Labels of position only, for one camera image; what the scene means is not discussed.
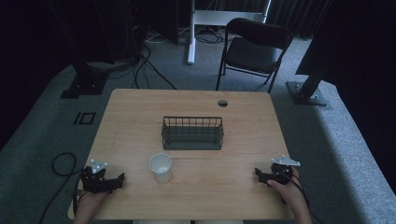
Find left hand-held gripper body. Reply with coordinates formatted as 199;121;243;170
80;159;117;195

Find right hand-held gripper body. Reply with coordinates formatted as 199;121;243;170
269;154;302;187

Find person's right hand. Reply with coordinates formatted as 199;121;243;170
266;165;308;209

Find person's left hand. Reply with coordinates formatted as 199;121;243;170
74;189;110;217

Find white cup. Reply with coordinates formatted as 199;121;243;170
148;152;174;184

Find black metal stand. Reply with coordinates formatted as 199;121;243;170
286;0;333;111
60;0;110;100

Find black folding chair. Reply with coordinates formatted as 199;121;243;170
215;17;294;95

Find dark curtain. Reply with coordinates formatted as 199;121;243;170
266;0;332;39

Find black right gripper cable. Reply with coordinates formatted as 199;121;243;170
278;169;325;224

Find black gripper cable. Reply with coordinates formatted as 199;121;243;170
278;169;325;224
38;151;85;224

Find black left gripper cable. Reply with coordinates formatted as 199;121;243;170
38;151;85;224

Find black floor socket frame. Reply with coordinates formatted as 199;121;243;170
73;111;97;126

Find black wire basket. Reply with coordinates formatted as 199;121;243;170
161;116;225;151

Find black floor cables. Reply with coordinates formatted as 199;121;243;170
132;27;225;91

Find white desk frame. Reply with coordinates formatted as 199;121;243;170
187;0;273;66

